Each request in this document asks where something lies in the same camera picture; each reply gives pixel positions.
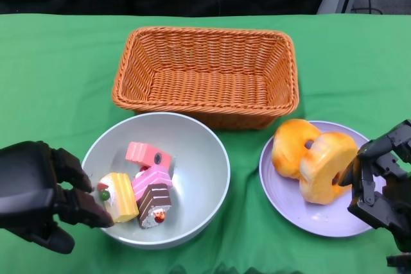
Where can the chocolate striped cake slice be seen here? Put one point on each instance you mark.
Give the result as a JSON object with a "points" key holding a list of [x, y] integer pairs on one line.
{"points": [[155, 203]]}

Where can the coral pink cake slice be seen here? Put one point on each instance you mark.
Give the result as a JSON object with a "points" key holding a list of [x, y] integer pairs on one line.
{"points": [[141, 153]]}

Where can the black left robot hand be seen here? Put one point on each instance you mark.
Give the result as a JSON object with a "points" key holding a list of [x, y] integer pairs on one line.
{"points": [[25, 184]]}

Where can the yellow cake slice with fruit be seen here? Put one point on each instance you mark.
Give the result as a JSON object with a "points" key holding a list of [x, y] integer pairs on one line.
{"points": [[122, 200]]}

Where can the lavender round plate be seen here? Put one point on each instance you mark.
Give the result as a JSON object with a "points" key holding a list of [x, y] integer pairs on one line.
{"points": [[289, 203]]}

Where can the long ridged orange bread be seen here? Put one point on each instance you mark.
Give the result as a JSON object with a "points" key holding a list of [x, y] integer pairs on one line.
{"points": [[289, 149]]}

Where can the magenta striped cake slice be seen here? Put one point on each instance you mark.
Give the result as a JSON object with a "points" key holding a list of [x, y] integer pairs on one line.
{"points": [[151, 179]]}

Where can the grey round bowl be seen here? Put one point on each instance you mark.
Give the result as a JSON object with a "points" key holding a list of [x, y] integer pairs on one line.
{"points": [[192, 158]]}

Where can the round striped orange bread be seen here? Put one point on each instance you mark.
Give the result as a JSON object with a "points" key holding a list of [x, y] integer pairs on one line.
{"points": [[324, 171]]}

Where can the green tablecloth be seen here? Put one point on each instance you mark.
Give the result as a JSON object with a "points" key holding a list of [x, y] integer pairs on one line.
{"points": [[337, 62]]}

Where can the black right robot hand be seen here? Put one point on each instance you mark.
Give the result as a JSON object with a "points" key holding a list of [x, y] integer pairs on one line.
{"points": [[395, 203]]}

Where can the orange wicker basket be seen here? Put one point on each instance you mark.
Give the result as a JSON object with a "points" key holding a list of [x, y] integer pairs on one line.
{"points": [[208, 88]]}

